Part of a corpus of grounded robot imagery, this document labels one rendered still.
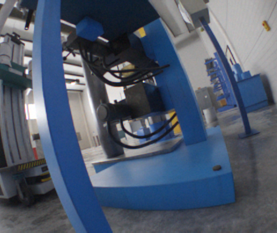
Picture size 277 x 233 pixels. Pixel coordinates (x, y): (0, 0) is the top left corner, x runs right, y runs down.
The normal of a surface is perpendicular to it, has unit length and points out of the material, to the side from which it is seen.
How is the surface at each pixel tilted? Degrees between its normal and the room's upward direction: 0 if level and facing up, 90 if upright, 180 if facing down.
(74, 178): 90
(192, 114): 90
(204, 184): 90
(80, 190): 90
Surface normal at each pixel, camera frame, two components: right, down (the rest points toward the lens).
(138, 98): -0.48, 0.06
